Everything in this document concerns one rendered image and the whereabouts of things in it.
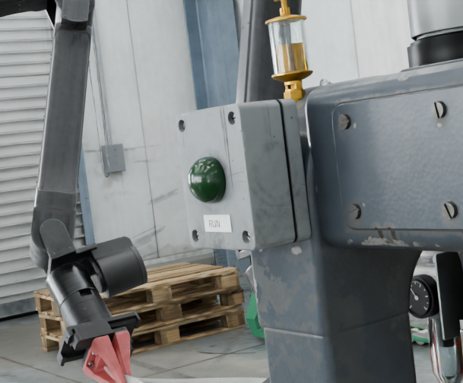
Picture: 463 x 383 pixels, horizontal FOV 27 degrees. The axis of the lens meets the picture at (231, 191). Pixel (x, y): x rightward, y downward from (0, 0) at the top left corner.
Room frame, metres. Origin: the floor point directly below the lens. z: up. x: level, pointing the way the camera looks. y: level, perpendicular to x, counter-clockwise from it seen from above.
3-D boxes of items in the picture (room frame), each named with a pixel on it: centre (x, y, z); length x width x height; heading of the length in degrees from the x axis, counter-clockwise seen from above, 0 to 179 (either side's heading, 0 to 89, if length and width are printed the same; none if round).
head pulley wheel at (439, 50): (0.68, -0.18, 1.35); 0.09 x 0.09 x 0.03
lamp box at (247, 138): (0.62, -0.01, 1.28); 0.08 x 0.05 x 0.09; 34
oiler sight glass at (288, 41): (0.66, -0.05, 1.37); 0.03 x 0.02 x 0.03; 34
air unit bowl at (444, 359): (0.82, -0.17, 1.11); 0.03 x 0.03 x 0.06
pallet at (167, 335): (6.66, 0.74, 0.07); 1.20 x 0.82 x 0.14; 122
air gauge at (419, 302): (0.81, -0.15, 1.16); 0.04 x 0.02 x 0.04; 34
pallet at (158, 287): (6.63, 0.74, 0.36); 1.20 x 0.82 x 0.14; 120
